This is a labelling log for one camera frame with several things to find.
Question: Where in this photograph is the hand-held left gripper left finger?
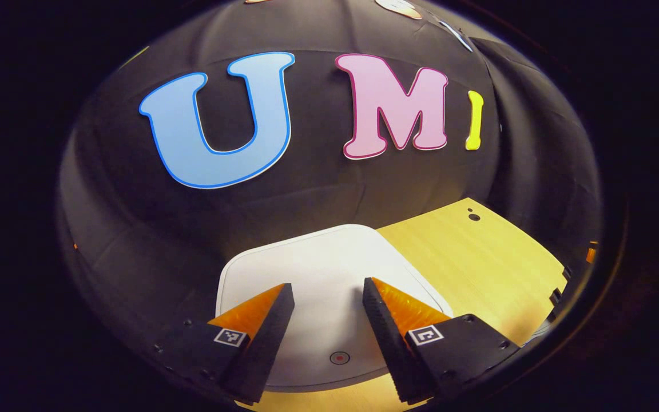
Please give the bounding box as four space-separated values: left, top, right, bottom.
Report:
155 283 296 406

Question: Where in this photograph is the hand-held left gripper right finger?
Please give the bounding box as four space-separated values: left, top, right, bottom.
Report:
362 277 521 405

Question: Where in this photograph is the white desktop garbage bin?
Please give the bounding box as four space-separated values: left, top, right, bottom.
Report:
216 224 455 393

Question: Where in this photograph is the wooden desktop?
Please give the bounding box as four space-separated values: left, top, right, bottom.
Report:
237 197 570 412

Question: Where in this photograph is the black backdrop cloth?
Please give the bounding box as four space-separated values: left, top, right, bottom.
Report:
55 0 604 373

